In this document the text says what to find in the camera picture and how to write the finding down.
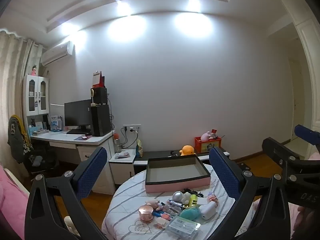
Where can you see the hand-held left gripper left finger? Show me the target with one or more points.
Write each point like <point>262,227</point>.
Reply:
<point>91,172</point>

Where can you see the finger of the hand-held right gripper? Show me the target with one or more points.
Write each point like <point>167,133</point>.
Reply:
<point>277,152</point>
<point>303,132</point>

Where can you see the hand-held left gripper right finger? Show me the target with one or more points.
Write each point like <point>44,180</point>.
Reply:
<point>223,172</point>

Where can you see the small pink doll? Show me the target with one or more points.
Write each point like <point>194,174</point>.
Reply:
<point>213,199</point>

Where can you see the white handheld device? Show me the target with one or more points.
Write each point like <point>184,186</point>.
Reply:
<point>208,210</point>

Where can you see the white bear figure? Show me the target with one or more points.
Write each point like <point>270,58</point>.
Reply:
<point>186,198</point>

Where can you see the pink box with black rim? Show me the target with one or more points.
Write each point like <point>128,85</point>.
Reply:
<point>175,182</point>

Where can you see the silver ball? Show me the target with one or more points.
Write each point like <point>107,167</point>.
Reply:
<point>178,196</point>

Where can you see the teal pouch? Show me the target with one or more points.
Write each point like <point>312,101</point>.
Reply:
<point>189,214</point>

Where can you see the blue gold carton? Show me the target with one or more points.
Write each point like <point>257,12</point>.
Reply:
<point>176,204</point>

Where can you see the clear plastic box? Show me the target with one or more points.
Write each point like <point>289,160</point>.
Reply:
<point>183,227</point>

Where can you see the rose gold round jar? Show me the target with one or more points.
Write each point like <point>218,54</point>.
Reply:
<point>145,213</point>

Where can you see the pig doll figure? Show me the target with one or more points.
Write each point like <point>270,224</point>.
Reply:
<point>155,204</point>

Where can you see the blue pen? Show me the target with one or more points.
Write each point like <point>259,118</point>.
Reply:
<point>158,214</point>

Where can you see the white nightstand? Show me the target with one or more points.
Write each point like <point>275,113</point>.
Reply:
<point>121,167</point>

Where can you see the red storage box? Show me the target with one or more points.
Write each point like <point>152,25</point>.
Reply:
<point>208,145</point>

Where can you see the white desk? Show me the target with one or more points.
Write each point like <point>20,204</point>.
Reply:
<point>75,142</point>

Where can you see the orange capped water bottle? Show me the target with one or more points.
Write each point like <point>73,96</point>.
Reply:
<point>118,143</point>

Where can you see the pink plush toy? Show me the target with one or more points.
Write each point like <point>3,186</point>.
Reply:
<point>205,136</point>

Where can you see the yellow duck plush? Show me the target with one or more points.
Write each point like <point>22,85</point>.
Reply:
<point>187,150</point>

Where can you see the black keyboard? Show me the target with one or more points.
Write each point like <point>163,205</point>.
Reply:
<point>77,131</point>

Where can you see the striped tablecloth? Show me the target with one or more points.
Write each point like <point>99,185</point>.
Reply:
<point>125,205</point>

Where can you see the black office chair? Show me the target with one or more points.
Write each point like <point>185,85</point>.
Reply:
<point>40,160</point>

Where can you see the black computer tower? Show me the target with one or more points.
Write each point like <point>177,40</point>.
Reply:
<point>100,120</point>

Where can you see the snack bag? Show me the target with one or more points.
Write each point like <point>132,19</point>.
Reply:
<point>139,148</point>

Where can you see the blue white desk box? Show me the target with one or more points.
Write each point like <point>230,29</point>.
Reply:
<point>56,123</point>

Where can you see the black monitor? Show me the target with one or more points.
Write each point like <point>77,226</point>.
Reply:
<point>78,112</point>

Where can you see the small yellow desk fan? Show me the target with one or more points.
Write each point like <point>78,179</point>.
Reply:
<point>93,95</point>

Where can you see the black speaker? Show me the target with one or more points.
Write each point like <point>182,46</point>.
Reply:
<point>100,95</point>

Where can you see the grey jacket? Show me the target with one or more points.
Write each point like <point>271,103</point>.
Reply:
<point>17,140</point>

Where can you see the pink eraser block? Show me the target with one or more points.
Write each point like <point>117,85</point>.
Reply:
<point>160,223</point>

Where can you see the pink blanket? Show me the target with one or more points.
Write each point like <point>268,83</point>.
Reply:
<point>12,200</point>

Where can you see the red white calendar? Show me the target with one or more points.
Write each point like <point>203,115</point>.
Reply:
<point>98,79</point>

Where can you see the white hutch cabinet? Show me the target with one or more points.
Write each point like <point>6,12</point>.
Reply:
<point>35,96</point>

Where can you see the pink doll figurine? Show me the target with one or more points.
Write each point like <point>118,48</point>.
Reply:
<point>34,69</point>

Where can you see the beige curtain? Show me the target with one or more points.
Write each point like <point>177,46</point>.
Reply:
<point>12,80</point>

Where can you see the white air conditioner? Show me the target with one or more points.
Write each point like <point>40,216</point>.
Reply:
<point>57,53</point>

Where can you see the white bed post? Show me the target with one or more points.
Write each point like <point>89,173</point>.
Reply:
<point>71,226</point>

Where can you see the wall power outlet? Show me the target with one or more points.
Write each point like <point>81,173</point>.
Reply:
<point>131,128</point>

